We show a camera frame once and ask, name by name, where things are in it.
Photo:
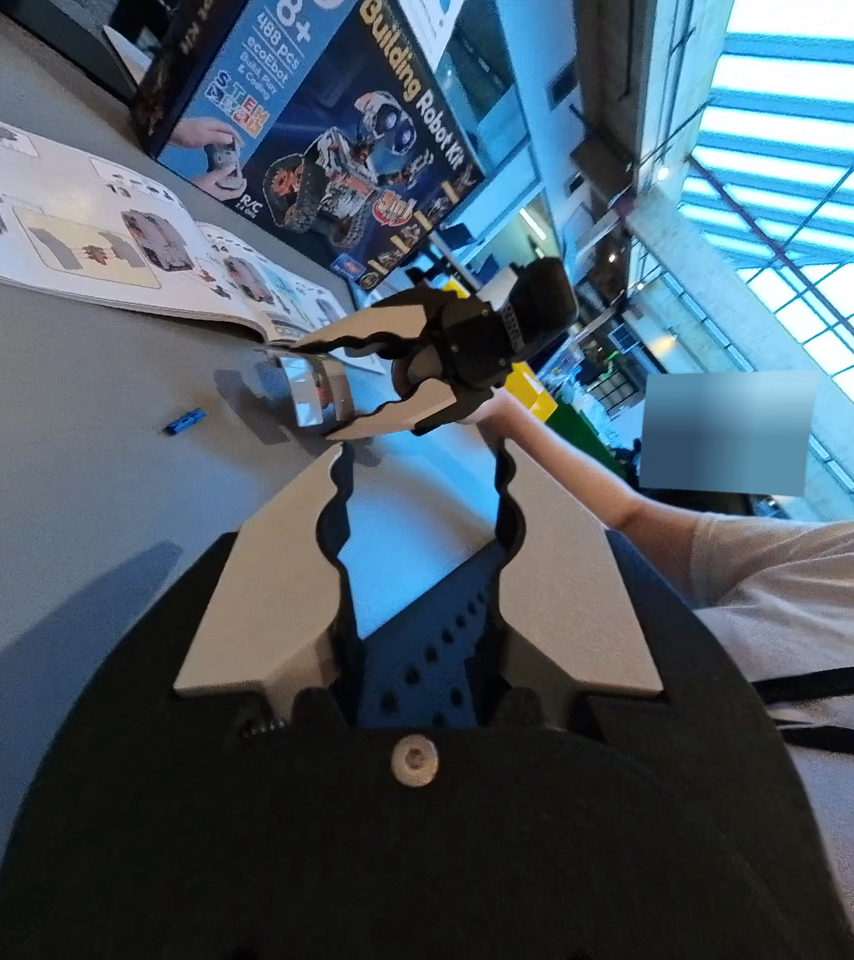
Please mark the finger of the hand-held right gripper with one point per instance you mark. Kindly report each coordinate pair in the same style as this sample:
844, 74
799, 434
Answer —
419, 409
389, 324

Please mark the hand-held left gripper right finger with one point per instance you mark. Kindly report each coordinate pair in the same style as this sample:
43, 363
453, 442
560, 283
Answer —
577, 600

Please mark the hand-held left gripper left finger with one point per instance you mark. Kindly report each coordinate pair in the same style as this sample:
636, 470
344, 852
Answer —
262, 600

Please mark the grey toy robot model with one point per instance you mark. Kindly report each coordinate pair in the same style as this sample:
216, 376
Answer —
314, 390

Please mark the blue connector pin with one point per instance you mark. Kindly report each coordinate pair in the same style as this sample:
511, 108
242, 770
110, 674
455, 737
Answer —
185, 421

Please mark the person's right forearm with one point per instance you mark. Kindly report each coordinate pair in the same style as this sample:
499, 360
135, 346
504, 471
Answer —
584, 472

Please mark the grey desk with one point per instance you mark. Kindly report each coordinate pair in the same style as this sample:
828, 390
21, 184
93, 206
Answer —
59, 525

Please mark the yellow plastic bin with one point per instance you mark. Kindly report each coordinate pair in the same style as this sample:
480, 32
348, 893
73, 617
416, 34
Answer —
528, 386

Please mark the blue robot kit box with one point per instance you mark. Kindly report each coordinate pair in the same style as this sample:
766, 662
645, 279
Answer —
307, 150

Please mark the person's white shirt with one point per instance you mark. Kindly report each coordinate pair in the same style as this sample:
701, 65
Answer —
832, 585

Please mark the white instruction booklet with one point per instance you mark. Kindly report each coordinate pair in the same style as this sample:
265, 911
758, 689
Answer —
59, 195

